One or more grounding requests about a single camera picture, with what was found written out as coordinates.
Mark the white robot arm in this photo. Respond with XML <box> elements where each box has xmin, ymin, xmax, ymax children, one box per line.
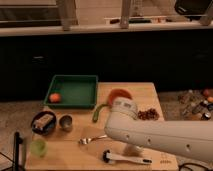
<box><xmin>104</xmin><ymin>97</ymin><xmax>213</xmax><ymax>163</ymax></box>

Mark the green plastic tray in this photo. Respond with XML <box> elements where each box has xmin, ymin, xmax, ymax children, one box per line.
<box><xmin>44</xmin><ymin>75</ymin><xmax>98</xmax><ymax>109</ymax></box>

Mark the orange fruit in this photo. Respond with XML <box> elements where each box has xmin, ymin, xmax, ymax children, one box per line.
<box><xmin>49</xmin><ymin>93</ymin><xmax>61</xmax><ymax>103</ymax></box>

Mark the pile of red grapes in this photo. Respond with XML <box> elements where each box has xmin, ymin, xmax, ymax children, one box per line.
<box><xmin>138</xmin><ymin>108</ymin><xmax>159</xmax><ymax>120</ymax></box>

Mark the small metal cup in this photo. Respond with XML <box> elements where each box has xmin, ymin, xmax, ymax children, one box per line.
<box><xmin>59</xmin><ymin>115</ymin><xmax>72</xmax><ymax>132</ymax></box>

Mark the grey cone funnel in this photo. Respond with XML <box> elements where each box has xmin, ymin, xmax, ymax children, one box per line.
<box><xmin>123</xmin><ymin>144</ymin><xmax>143</xmax><ymax>156</ymax></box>

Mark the white black dish brush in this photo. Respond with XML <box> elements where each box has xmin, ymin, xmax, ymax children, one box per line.
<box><xmin>102</xmin><ymin>150</ymin><xmax>152</xmax><ymax>165</ymax></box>

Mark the beige sponge block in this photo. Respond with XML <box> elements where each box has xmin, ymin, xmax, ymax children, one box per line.
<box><xmin>34</xmin><ymin>114</ymin><xmax>53</xmax><ymax>130</ymax></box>

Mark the dark bowl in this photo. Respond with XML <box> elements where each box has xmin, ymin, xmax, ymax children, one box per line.
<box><xmin>31</xmin><ymin>111</ymin><xmax>57</xmax><ymax>136</ymax></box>

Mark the light green plastic cup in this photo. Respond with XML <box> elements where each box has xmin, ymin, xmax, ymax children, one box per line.
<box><xmin>30</xmin><ymin>139</ymin><xmax>47</xmax><ymax>157</ymax></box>

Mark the black cable on floor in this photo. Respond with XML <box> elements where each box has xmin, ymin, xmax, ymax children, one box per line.
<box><xmin>178</xmin><ymin>162</ymin><xmax>201</xmax><ymax>171</ymax></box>

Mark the black stand with cable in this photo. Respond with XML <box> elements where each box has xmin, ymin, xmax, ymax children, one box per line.
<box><xmin>0</xmin><ymin>132</ymin><xmax>25</xmax><ymax>171</ymax></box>

